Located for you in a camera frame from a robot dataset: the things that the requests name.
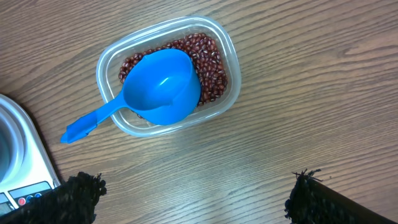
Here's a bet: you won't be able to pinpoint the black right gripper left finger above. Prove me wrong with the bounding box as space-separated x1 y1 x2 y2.
1 172 107 224

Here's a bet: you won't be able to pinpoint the white digital kitchen scale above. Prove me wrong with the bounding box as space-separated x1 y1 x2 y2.
1 95 60 216

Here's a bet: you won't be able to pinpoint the clear plastic container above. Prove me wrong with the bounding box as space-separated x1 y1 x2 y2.
95 15 243 138

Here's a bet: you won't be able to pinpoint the red beans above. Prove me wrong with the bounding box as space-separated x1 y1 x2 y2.
118 33 228 106

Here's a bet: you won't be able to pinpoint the blue plastic measuring scoop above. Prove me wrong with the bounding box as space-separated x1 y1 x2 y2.
60 49 201 144

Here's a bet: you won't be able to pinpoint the teal metal bowl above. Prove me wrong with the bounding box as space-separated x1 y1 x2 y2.
0 133 10 181

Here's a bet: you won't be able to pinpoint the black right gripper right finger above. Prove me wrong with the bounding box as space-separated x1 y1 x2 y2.
284 169 397 224

